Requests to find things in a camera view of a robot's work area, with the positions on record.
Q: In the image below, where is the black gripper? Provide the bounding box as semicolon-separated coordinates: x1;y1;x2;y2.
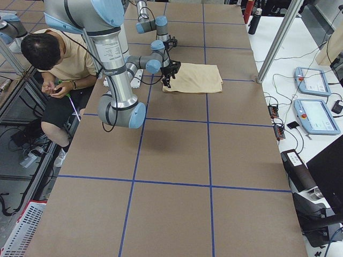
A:
161;67;177;88
163;40;172;50

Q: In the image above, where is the cream long-sleeve graphic shirt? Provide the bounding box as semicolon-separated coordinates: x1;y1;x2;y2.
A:
162;63;223;93

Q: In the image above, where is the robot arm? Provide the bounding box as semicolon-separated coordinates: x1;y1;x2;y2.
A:
44;1;181;129
135;1;174;50

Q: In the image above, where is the red bottle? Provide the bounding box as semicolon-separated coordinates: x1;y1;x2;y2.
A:
243;0;255;24

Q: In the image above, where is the black tumbler bottle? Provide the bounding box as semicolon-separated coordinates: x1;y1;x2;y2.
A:
248;8;263;35

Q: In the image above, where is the seated person in beige shirt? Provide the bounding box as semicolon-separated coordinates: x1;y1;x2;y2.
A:
21;28;98;168

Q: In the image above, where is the orange connector board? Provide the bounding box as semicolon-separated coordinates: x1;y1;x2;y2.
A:
267;105;279;118

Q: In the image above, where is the far blue teach pendant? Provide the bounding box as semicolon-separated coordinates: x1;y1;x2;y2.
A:
294;67;331;97

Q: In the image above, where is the blue teach pendant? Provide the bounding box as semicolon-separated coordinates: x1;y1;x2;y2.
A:
293;99;341;135
294;67;331;97

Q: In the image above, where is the near blue teach pendant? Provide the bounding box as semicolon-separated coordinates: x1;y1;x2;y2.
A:
293;99;341;135

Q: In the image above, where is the black power adapter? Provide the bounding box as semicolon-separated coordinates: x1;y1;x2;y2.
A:
331;100;343;114

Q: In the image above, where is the black monitor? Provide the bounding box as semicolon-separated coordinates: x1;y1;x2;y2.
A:
307;137;342;214

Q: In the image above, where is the white perforated basket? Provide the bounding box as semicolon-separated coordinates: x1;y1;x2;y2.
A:
1;200;47;257

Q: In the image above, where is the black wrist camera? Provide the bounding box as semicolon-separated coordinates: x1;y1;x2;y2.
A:
170;61;181;74
167;37;178;48

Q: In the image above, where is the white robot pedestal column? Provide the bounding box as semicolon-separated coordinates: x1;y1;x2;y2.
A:
103;26;144;88

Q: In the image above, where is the green handled tool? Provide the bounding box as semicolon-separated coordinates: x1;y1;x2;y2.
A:
56;80;81;122

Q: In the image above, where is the aluminium frame post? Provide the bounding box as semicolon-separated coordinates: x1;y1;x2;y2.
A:
256;0;303;84

